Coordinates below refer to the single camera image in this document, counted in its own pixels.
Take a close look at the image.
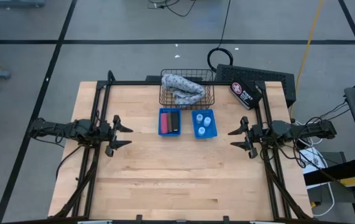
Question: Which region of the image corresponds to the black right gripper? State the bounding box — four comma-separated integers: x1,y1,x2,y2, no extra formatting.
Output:
228,116,274,159

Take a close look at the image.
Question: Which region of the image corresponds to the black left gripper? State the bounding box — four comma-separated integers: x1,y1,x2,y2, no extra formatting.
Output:
101,114,134,157

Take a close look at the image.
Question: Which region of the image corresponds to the pink bandage roll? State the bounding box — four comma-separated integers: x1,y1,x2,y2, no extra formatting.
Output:
160,112,168,134

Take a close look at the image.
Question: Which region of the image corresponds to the black bandage roll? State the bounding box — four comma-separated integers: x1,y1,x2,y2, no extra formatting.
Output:
170,111,180,133

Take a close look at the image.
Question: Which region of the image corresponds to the grey patterned cloth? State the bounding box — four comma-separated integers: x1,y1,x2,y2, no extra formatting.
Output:
161,73,207,106

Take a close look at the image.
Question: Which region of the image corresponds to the blue slotted plastic basket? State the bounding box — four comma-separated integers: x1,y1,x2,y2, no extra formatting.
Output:
191,108,218,139
157,107,183,138

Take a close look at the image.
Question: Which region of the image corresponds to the black first aid kit bag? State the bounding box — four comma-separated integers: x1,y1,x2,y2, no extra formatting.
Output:
229,77,264,111

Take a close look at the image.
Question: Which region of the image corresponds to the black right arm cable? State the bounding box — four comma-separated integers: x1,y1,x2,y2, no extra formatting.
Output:
259,136,308,175

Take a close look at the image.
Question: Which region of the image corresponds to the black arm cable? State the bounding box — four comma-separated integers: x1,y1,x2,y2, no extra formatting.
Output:
259,136,308,175
55,144,83,181

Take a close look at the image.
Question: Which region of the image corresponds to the black metal table frame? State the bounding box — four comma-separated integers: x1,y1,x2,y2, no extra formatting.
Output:
48,70,313,224

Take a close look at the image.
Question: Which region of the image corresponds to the black wire basket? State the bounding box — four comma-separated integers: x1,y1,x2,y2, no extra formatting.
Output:
159,68,216,111

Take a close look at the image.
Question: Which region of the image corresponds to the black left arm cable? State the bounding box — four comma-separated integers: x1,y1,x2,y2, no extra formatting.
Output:
55,144,83,181

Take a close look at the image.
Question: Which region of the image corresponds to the coiled black floor cable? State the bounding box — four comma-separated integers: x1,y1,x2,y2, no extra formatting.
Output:
206,0,234,73

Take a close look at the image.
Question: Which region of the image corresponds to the yellow cable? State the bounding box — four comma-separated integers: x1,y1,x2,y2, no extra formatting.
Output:
289,0,325,116

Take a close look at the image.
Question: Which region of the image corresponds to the black floor cable bundle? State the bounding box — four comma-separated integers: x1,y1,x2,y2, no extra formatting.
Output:
147,0,196,18

